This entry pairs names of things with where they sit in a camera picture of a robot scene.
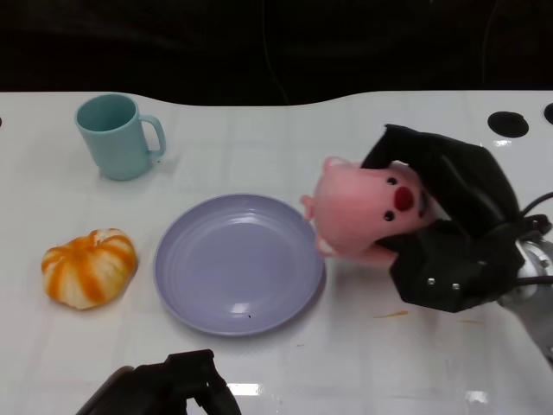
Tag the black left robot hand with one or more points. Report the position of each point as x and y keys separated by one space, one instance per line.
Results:
x=181 y=389

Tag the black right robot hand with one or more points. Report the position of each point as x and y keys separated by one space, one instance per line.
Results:
x=466 y=194

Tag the pink plush doll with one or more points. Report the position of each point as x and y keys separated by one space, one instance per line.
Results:
x=354 y=207

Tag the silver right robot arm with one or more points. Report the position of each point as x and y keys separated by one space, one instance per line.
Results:
x=535 y=263

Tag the lavender round plate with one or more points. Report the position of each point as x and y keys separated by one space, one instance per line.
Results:
x=237 y=268

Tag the black table grommet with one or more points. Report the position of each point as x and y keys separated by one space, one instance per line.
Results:
x=507 y=124
x=549 y=114

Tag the orange white striped pumpkin toy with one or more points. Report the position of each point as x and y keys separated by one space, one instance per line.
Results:
x=86 y=268

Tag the teal plastic mug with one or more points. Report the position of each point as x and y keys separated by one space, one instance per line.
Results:
x=116 y=147

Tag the black backdrop cloth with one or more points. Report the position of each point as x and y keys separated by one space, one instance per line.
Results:
x=259 y=43

